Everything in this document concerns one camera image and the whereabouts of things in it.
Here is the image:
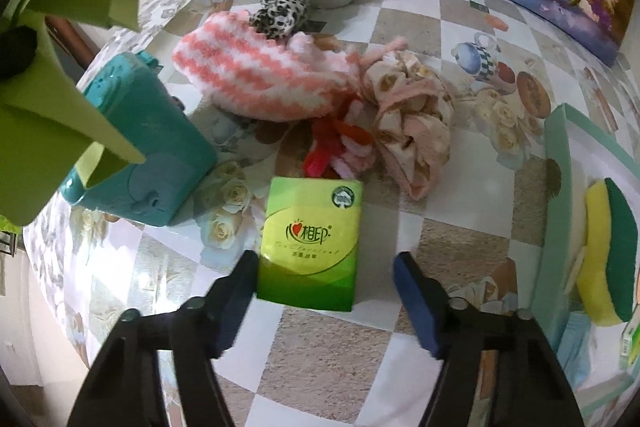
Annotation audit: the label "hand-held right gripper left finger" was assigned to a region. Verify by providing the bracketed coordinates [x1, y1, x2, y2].
[66, 250, 260, 427]

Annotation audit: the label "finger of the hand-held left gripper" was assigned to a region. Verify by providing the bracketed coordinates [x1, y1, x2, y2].
[0, 27, 39, 80]

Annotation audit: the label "leopard print scrunchie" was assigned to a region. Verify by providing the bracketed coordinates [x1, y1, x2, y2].
[248, 0, 312, 40]

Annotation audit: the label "pink floral scrunchie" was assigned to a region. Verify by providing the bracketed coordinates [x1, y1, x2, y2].
[361, 37, 456, 201]

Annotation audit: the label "light green tray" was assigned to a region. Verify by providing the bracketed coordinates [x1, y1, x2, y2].
[530, 103, 640, 413]

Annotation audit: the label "yellow-green cloth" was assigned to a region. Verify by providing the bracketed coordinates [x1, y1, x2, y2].
[0, 0, 147, 226]

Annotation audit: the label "green tissue packet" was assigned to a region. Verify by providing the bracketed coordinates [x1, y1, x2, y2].
[620, 322, 640, 373]
[256, 177, 364, 312]

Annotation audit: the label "brown wooden door frame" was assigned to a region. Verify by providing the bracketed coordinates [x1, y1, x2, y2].
[47, 18, 98, 68]

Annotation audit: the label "teal plastic box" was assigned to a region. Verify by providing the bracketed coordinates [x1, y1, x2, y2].
[60, 50, 218, 228]

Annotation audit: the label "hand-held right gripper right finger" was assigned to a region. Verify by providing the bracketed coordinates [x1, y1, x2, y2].
[392, 252, 585, 427]

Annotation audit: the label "red pink fuzzy scrunchie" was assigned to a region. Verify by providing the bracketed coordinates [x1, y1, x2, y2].
[301, 99, 376, 180]

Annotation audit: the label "blue face mask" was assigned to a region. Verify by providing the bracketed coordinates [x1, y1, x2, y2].
[555, 309, 593, 388]

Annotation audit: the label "pink white striped fuzzy sock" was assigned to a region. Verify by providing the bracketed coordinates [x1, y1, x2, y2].
[172, 12, 361, 124]

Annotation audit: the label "yellow green sponge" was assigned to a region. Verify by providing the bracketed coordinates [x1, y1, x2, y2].
[576, 178, 638, 327]

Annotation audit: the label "checked printed tablecloth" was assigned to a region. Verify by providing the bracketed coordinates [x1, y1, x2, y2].
[22, 0, 640, 427]

